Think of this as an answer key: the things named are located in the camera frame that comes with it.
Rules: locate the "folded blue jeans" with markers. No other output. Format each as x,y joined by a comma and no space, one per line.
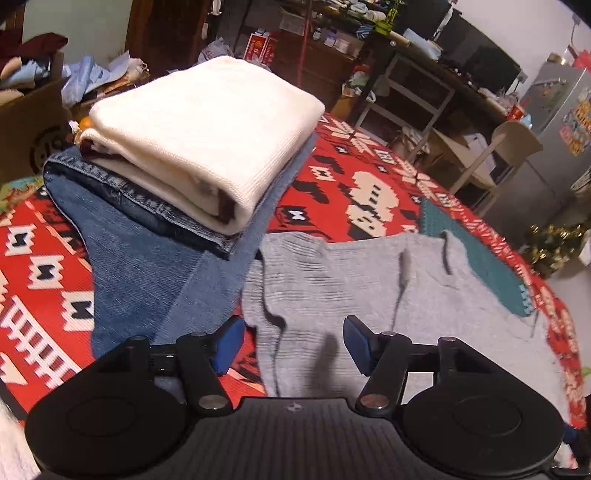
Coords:
156,272

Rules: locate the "green cutting mat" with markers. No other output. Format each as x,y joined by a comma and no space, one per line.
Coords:
508,287

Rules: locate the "grey polo shirt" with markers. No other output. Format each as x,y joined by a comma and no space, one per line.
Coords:
300,289

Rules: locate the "pile of clothes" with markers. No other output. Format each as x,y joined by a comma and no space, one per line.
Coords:
26,66

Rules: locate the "cardboard box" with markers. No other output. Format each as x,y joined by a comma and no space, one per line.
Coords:
34,126

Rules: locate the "white drawer unit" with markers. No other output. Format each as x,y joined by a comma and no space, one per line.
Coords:
406,106

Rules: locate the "black monitor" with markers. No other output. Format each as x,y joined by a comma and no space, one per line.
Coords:
476,56

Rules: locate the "beige plastic chair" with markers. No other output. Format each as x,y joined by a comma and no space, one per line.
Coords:
513,143

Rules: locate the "red broom handle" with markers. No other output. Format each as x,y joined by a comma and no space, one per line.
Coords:
304,43

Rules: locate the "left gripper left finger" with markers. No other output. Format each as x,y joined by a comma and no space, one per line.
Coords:
133,407

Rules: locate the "small christmas tree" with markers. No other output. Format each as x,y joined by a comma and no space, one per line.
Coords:
549,248

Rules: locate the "grey refrigerator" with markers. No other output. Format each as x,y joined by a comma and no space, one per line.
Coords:
558,102

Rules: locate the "red christmas pattern blanket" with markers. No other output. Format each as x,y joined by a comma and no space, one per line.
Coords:
350,186

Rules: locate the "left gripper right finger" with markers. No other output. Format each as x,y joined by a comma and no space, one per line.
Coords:
455,408

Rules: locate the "wooden drawer chest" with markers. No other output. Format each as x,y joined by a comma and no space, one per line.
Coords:
325,69

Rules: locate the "dark desk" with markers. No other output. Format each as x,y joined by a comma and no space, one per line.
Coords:
382,49

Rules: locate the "folded white towel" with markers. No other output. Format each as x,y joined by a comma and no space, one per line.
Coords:
209,140

